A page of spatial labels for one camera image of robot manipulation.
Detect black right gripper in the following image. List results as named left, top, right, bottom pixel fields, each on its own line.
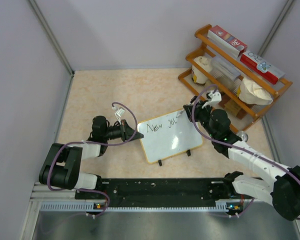
left=184, top=100, right=218, bottom=139

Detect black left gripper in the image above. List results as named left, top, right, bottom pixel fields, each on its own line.
left=103, top=119, right=144, bottom=143

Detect white board yellow frame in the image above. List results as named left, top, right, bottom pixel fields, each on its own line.
left=137, top=109, right=203, bottom=164

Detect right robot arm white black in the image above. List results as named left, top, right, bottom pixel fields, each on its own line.
left=183, top=97, right=300, bottom=221

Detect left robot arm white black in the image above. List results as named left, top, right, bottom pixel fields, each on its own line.
left=38, top=115, right=144, bottom=199

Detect brown red blocks on shelf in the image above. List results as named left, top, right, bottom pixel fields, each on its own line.
left=219, top=94, right=247, bottom=120

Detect tan block on shelf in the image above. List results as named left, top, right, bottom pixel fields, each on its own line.
left=204, top=80, right=216, bottom=91

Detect cream paper cup left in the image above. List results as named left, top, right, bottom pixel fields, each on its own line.
left=191, top=55, right=213, bottom=85

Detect wooden two tier shelf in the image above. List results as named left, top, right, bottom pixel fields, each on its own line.
left=185, top=24, right=293, bottom=132

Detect grey clear plastic box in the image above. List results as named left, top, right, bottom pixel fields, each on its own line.
left=210, top=56, right=241, bottom=91

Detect red toothpaste box lower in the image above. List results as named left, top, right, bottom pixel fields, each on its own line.
left=240, top=50, right=285, bottom=85

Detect red toothpaste box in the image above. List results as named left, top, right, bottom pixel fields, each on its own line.
left=207, top=25, right=248, bottom=58
left=240, top=50, right=285, bottom=85

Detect red toothpaste box upper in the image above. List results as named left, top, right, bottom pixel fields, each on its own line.
left=207, top=25, right=248, bottom=58

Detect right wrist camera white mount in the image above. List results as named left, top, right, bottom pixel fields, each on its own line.
left=202, top=91, right=222, bottom=108

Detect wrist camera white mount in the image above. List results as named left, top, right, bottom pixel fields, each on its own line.
left=202, top=91, right=222, bottom=108
left=112, top=106, right=125, bottom=124

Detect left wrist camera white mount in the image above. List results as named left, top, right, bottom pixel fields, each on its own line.
left=112, top=106, right=125, bottom=124

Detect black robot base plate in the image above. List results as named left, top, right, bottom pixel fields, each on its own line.
left=74, top=177, right=241, bottom=208

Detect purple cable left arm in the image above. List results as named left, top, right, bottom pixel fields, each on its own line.
left=45, top=101, right=138, bottom=193

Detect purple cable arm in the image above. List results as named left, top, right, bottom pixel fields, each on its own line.
left=45, top=101, right=138, bottom=193
left=191, top=84, right=300, bottom=221

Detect grey slotted cable duct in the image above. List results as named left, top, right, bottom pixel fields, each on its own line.
left=39, top=199, right=243, bottom=213

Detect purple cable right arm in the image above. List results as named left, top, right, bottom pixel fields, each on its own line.
left=191, top=84, right=300, bottom=221

